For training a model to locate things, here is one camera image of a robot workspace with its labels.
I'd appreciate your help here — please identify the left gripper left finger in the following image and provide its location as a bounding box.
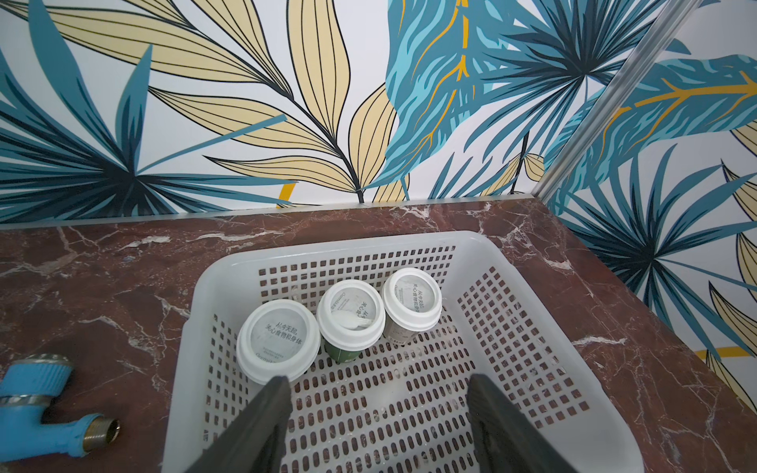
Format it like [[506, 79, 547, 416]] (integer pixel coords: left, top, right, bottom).
[[187, 376, 293, 472]]

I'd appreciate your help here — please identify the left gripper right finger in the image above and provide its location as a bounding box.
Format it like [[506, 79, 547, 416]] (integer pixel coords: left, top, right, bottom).
[[466, 374, 575, 472]]

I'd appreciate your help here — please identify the yogurt cup white lid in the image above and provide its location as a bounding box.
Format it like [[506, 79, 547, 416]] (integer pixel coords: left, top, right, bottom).
[[237, 300, 321, 385]]

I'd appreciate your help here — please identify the yogurt cup green label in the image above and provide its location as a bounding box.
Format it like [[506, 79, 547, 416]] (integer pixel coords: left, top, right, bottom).
[[315, 279, 388, 365]]

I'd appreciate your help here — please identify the small blue toy drill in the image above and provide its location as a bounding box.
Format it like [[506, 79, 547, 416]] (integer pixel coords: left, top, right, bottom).
[[1, 354, 120, 463]]

